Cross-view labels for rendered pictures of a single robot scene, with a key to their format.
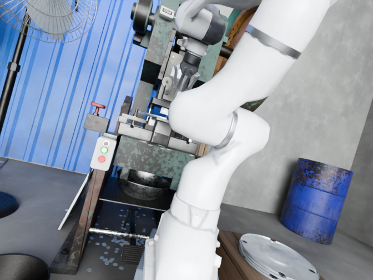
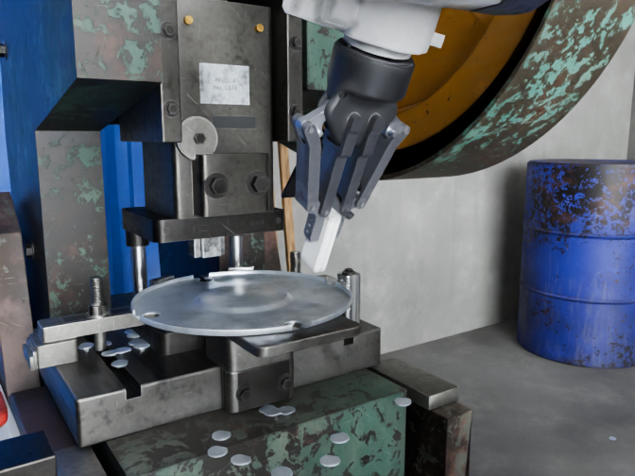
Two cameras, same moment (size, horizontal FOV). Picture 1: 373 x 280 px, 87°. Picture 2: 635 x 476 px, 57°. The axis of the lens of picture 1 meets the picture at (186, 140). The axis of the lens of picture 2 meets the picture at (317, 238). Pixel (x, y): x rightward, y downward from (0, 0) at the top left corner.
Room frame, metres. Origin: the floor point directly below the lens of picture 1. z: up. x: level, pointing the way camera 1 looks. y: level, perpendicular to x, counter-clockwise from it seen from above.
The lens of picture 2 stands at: (0.36, 0.29, 1.00)
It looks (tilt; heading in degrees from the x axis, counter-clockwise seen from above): 10 degrees down; 342
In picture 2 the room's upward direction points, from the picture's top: straight up
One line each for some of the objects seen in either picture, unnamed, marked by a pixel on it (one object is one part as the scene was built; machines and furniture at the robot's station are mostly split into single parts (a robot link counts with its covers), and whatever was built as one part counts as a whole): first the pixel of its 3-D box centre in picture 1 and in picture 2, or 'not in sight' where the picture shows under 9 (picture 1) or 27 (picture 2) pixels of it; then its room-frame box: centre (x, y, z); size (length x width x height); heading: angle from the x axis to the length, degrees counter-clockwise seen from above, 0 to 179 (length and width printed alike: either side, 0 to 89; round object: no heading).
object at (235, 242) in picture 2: not in sight; (236, 252); (1.31, 0.12, 0.81); 0.02 x 0.02 x 0.14
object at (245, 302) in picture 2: (164, 120); (244, 297); (1.11, 0.15, 0.78); 0.29 x 0.29 x 0.01
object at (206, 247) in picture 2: (164, 111); (207, 243); (1.22, 0.18, 0.84); 0.05 x 0.03 x 0.04; 106
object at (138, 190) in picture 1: (142, 185); not in sight; (1.23, 0.18, 0.36); 0.34 x 0.34 x 0.10
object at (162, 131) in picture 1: (162, 131); (262, 355); (1.06, 0.13, 0.72); 0.25 x 0.14 x 0.14; 16
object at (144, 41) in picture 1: (146, 21); not in sight; (1.18, 0.43, 1.31); 0.22 x 0.12 x 0.22; 16
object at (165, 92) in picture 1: (174, 79); (212, 106); (1.19, 0.17, 1.04); 0.17 x 0.15 x 0.30; 16
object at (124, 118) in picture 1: (133, 116); (91, 314); (1.19, 0.34, 0.76); 0.17 x 0.06 x 0.10; 106
